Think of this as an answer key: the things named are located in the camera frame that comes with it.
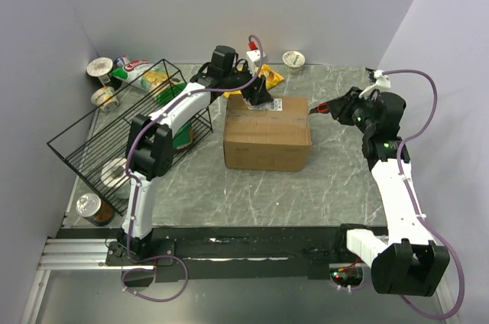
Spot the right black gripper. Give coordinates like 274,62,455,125
325,86,376,135

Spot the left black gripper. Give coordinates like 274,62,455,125
224,63,274,106

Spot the red black utility knife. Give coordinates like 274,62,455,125
309,102,330,115

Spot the brown cardboard express box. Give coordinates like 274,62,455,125
223,95,312,172

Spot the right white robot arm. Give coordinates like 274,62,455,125
325,87,450,296

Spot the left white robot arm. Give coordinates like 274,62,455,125
118,45,274,264

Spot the yellow Lays chips bag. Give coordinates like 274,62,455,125
223,64,284,98

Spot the white yogurt cup rear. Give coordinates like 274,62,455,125
282,50,306,73

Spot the green lidded jar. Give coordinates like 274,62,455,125
173,121,194,154

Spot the green white chips bag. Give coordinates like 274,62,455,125
110,60,177,99

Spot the blue white small packet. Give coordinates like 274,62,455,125
114,56,131,71

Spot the white yogurt cup lying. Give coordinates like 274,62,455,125
91,86,119,112

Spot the white yogurt cup upright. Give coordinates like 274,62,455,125
86,57,113,86

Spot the white tape roll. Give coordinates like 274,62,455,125
100,157,131,199

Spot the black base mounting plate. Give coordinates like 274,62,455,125
105,225,357,283

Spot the metal tin can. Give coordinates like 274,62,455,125
76,193,115,227

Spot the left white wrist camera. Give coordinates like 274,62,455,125
246,49,267,73

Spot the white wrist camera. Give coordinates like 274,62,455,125
359,68,391,99
246,49,267,73

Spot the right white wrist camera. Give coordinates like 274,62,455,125
359,68,391,99

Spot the black wire rack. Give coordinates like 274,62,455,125
46,58,215,217

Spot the aluminium rail frame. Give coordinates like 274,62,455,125
37,238,114,271

